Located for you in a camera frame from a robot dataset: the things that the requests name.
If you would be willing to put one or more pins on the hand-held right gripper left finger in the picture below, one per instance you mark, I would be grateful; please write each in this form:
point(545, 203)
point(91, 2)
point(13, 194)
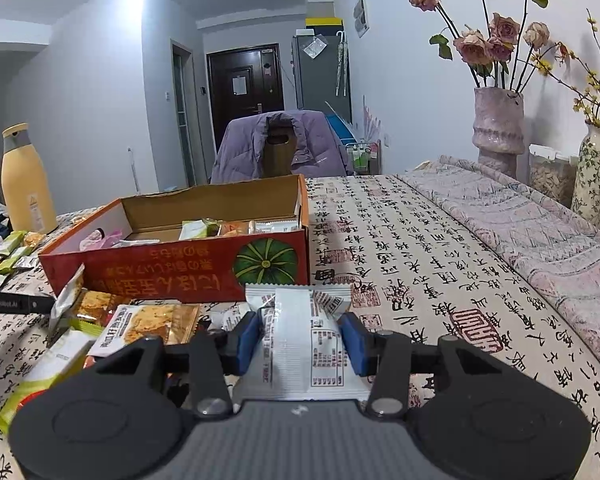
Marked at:
point(250, 345)

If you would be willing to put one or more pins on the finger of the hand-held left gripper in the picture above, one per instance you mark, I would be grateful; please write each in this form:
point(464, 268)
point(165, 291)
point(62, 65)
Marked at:
point(42, 303)

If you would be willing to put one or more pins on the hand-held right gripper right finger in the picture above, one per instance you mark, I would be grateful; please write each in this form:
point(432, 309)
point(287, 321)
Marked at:
point(352, 347)

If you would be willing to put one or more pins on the white red print snack packet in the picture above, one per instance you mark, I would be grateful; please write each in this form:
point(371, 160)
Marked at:
point(302, 340)

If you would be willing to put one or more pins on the red cardboard box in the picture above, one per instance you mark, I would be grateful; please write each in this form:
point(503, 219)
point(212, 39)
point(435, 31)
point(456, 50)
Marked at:
point(180, 270)

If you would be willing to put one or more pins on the small green packet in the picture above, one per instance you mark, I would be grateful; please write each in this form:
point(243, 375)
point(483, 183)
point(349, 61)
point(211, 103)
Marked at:
point(15, 264)
point(10, 242)

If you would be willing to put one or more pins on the small silver packet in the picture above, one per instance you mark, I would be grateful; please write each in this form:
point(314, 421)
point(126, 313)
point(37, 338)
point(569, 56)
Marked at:
point(29, 262)

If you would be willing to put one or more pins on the small yellow packet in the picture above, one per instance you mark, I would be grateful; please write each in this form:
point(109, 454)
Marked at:
point(34, 238)

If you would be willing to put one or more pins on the pink snack packet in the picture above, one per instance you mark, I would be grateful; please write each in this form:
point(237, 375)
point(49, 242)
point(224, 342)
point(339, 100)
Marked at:
point(100, 240)

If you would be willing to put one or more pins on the small foil packet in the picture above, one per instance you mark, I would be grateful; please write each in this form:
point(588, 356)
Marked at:
point(80, 219)

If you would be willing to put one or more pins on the gold snack packet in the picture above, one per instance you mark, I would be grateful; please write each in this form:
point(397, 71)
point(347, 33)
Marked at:
point(235, 228)

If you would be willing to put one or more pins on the yellow bottle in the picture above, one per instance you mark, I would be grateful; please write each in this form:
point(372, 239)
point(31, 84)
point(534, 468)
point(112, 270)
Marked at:
point(27, 185)

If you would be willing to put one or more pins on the wooden chair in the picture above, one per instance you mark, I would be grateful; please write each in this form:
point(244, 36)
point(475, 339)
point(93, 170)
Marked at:
point(280, 155)

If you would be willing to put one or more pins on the purple jacket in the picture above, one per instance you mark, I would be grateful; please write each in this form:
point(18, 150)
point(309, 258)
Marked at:
point(240, 152)

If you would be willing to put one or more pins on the pink quilted blanket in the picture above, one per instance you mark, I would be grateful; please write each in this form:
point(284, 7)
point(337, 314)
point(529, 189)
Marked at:
point(530, 230)

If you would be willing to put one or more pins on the blue box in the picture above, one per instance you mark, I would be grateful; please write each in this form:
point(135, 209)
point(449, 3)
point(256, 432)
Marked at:
point(340, 127)

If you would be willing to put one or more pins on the dark brown door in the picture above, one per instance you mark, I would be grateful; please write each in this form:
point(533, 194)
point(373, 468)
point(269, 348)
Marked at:
point(222, 90)

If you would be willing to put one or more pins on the paper notice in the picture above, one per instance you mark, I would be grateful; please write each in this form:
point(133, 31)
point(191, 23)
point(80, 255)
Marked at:
point(239, 85)

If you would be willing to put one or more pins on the pink textured vase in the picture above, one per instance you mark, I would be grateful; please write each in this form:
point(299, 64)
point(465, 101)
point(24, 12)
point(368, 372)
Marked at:
point(497, 130)

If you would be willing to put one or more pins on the clear storage jar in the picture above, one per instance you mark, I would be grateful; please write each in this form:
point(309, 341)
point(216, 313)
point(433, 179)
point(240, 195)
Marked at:
point(550, 175)

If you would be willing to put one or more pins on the grey refrigerator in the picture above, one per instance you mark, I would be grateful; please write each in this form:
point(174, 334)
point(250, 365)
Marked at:
point(320, 85)

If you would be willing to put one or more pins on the folded umbrella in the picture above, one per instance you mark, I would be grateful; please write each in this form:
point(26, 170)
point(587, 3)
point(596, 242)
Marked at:
point(341, 65)

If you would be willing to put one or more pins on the floral ceramic vase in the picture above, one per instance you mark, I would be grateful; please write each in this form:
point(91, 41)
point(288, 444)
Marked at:
point(591, 175)

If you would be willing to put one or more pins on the clear plastic pouch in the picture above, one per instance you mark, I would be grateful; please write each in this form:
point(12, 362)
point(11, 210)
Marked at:
point(314, 47)

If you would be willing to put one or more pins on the dried pink roses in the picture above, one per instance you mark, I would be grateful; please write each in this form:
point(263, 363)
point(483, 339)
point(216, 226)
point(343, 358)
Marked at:
point(475, 45)

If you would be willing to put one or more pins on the yellow black box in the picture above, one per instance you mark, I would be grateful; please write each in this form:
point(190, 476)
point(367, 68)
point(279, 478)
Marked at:
point(324, 21)

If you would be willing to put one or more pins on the yellow blossom branches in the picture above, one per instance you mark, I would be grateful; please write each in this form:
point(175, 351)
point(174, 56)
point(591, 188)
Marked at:
point(590, 85)

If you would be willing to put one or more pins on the wall picture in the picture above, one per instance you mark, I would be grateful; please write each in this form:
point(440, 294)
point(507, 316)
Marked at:
point(362, 15)

